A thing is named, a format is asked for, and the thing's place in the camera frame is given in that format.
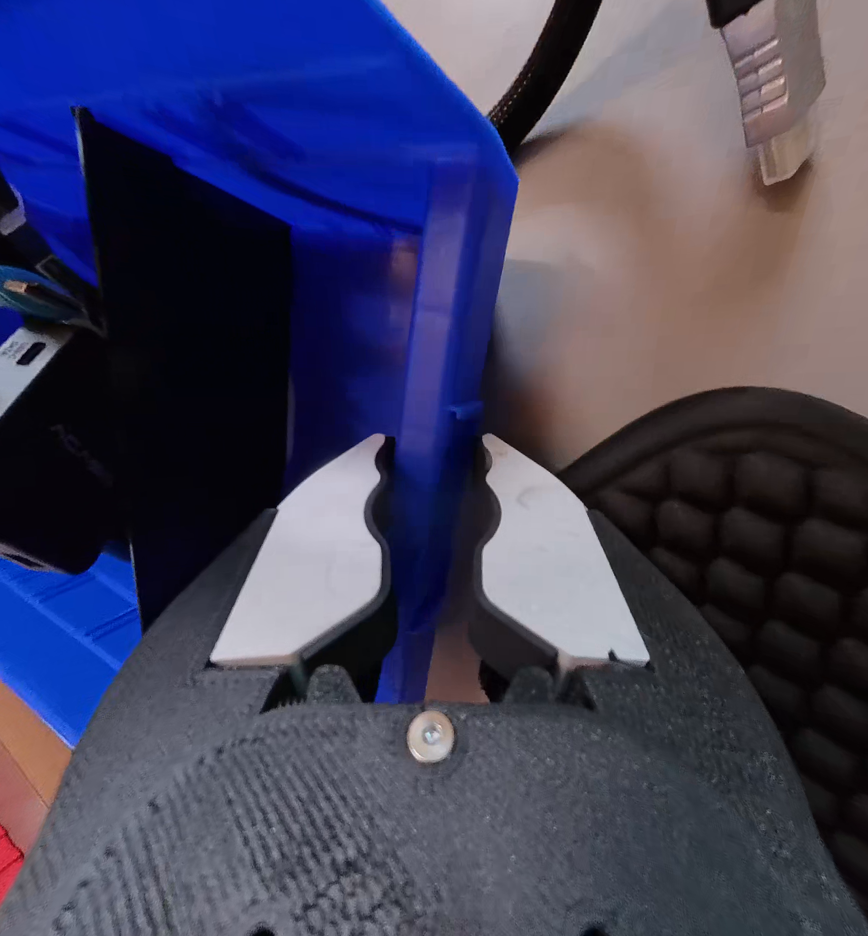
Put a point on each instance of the multiport adapter hub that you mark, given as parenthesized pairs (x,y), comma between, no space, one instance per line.
(32,468)

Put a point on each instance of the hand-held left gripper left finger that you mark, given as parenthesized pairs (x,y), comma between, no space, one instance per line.
(309,570)

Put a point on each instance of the blue plastic bin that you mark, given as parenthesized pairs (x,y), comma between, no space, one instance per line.
(258,73)

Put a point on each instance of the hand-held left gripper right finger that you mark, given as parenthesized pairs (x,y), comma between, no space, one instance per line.
(551,570)

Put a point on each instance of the black bin divider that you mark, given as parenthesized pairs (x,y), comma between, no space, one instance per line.
(192,329)

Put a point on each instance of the black quilted cushion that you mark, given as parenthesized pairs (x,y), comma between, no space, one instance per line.
(770,526)

